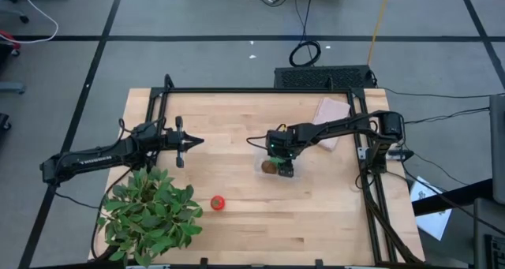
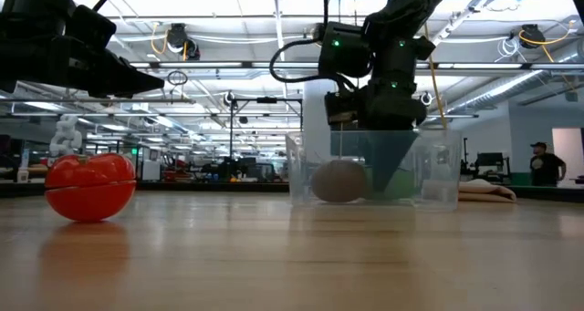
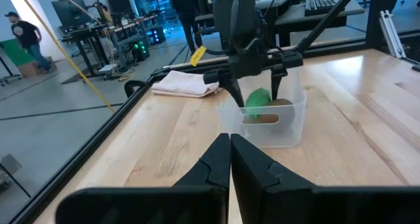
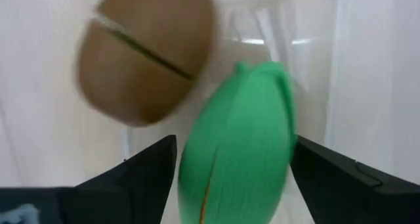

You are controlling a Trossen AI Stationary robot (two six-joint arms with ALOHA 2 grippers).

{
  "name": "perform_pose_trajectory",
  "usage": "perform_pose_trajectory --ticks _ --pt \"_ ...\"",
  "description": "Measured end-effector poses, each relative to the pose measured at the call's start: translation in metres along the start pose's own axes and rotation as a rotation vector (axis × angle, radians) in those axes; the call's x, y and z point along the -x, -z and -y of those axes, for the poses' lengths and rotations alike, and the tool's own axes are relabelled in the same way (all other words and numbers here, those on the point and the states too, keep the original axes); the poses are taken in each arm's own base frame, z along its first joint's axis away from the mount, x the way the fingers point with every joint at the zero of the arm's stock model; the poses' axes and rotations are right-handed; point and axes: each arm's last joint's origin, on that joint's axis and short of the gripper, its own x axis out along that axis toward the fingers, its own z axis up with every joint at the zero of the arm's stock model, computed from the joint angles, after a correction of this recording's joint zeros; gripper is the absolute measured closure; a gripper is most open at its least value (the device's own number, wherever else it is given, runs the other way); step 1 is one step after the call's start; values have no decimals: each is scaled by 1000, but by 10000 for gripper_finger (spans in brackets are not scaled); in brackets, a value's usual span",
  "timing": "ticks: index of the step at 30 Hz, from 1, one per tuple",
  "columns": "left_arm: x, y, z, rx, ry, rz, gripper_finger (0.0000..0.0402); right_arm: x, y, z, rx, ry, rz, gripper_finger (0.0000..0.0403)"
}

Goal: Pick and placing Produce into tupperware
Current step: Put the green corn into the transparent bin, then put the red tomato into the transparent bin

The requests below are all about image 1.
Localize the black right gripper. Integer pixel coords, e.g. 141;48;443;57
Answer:
267;127;303;178

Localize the green leafy plant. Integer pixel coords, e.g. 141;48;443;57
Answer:
96;166;204;268

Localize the red floor object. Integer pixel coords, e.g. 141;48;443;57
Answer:
0;29;21;51

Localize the black aluminium table frame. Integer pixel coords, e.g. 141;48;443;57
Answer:
144;73;425;264

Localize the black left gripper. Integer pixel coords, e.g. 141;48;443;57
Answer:
157;116;205;169

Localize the white floor cable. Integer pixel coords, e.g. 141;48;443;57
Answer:
0;0;60;46

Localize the black keyboard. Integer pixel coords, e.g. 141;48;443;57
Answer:
484;233;505;269

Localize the folded beige cloth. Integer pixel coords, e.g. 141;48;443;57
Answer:
311;96;352;152

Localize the grey monitor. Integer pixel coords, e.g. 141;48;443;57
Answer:
488;94;505;205

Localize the black perforated computer case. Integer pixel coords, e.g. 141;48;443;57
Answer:
273;65;376;90

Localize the black hanging coiled cable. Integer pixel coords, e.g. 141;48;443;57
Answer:
288;0;322;69

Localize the black desk bar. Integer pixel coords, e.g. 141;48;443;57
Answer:
412;177;494;217

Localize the white paper sheet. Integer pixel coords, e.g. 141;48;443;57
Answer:
410;176;453;241

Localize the brown kiwi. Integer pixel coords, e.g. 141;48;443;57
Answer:
260;159;279;176

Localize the yellow hanging cable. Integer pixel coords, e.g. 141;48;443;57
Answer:
366;0;393;67

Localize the black power adapter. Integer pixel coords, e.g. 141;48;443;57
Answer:
387;149;416;162

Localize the clear plastic container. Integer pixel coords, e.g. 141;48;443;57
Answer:
254;142;307;182

